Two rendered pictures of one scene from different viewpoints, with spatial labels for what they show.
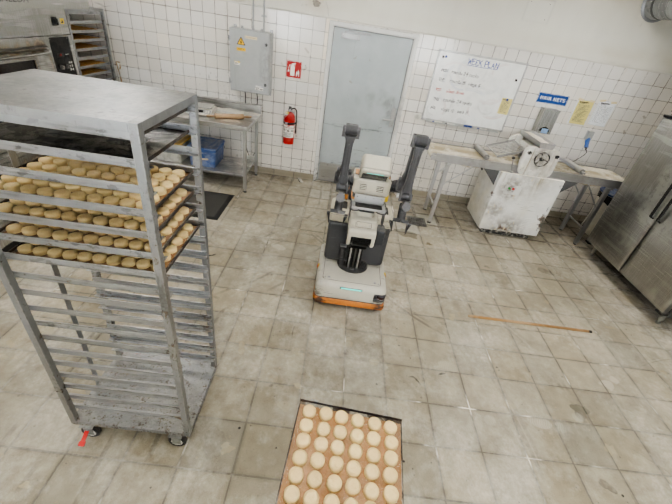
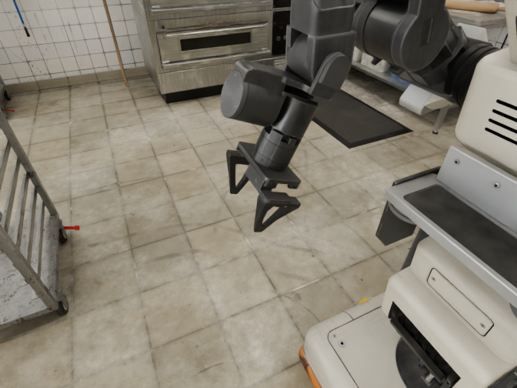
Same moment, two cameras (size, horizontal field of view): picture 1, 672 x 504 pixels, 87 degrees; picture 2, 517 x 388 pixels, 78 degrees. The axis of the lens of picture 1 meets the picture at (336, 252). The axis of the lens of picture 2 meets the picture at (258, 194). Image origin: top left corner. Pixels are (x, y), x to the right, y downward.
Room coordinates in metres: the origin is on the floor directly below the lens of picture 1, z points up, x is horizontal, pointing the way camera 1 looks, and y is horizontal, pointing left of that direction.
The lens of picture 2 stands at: (1.99, -0.33, 1.34)
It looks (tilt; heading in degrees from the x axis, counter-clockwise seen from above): 39 degrees down; 67
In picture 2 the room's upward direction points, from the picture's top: straight up
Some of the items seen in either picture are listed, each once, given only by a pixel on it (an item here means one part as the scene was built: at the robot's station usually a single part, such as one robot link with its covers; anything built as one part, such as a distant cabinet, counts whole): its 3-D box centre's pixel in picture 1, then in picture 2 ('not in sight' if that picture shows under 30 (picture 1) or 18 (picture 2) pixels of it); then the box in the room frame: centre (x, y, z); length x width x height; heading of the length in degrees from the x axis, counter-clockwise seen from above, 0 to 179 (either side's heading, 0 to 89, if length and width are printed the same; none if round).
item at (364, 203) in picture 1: (367, 209); (481, 249); (2.39, -0.18, 0.99); 0.28 x 0.16 x 0.22; 92
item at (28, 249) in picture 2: (161, 343); (28, 227); (1.43, 0.97, 0.33); 0.64 x 0.03 x 0.03; 93
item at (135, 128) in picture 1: (169, 326); not in sight; (1.02, 0.65, 0.97); 0.03 x 0.03 x 1.70; 3
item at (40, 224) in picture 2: (163, 353); (38, 241); (1.43, 0.97, 0.24); 0.64 x 0.03 x 0.03; 93
